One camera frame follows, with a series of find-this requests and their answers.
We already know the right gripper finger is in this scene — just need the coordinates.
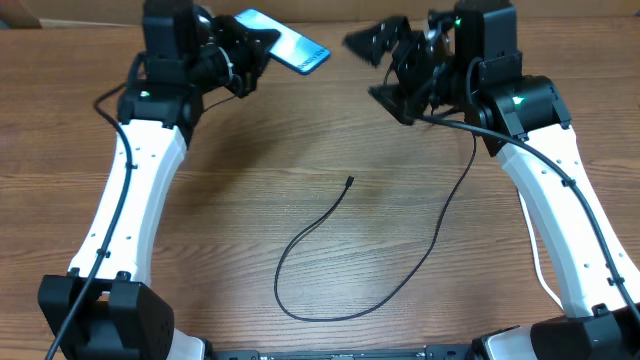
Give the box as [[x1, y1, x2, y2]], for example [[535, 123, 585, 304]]
[[342, 16, 411, 67], [368, 85, 425, 125]]

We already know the Samsung Galaxy smartphone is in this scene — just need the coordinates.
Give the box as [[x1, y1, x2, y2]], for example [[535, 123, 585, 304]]
[[235, 9, 331, 75]]

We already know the black USB charging cable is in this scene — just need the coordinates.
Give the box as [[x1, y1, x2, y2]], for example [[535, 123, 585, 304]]
[[273, 59, 478, 323]]

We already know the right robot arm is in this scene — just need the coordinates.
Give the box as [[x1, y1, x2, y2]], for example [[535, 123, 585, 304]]
[[344, 1, 639, 359]]

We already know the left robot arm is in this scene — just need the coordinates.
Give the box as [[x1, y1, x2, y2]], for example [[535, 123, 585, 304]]
[[38, 1, 280, 359]]

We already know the white power strip cord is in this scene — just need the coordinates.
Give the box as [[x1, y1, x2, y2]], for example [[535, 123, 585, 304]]
[[517, 192, 566, 310]]

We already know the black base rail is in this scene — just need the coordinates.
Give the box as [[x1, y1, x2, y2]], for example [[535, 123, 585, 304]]
[[208, 344, 481, 360]]

